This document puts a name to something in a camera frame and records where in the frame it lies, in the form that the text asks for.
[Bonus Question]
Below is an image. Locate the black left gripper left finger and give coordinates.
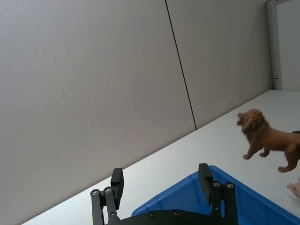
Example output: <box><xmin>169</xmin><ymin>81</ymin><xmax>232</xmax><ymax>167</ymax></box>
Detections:
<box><xmin>90</xmin><ymin>167</ymin><xmax>125</xmax><ymax>225</ymax></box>

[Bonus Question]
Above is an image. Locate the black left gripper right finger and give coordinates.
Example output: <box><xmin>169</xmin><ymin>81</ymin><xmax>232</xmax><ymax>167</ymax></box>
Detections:
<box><xmin>198</xmin><ymin>163</ymin><xmax>239</xmax><ymax>225</ymax></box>

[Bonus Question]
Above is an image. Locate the blue plastic bin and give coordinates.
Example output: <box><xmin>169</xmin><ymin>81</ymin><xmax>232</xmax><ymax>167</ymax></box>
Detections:
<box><xmin>131</xmin><ymin>165</ymin><xmax>300</xmax><ymax>225</ymax></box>

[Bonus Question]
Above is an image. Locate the pale grey door frame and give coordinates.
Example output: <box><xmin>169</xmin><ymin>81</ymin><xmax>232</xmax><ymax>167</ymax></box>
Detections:
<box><xmin>265</xmin><ymin>0</ymin><xmax>300</xmax><ymax>91</ymax></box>

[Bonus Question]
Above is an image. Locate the pink toy animal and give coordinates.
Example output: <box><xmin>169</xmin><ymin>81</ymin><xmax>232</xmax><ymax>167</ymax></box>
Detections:
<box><xmin>286</xmin><ymin>177</ymin><xmax>300</xmax><ymax>198</ymax></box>

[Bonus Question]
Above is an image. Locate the brown toy lion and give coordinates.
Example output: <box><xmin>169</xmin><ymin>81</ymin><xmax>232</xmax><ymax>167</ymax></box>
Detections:
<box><xmin>236</xmin><ymin>108</ymin><xmax>300</xmax><ymax>173</ymax></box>

